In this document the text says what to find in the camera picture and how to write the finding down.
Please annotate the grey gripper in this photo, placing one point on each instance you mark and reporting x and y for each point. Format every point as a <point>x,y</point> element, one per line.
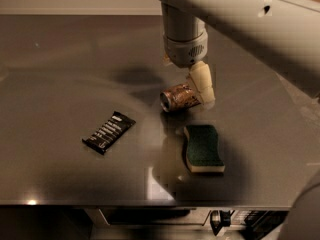
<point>184,51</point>

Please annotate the orange soda can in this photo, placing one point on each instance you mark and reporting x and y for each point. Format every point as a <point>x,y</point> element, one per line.
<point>177,98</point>

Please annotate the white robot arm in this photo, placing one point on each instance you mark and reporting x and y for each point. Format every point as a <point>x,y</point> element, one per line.
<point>284,35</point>

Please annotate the green and yellow sponge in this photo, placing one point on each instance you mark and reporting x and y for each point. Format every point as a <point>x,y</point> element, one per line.
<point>202,154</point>

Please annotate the black snack bar wrapper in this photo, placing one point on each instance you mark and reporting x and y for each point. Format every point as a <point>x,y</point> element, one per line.
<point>109,132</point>

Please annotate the black caster under table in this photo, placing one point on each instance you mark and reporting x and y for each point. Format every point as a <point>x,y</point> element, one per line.
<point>219,219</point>

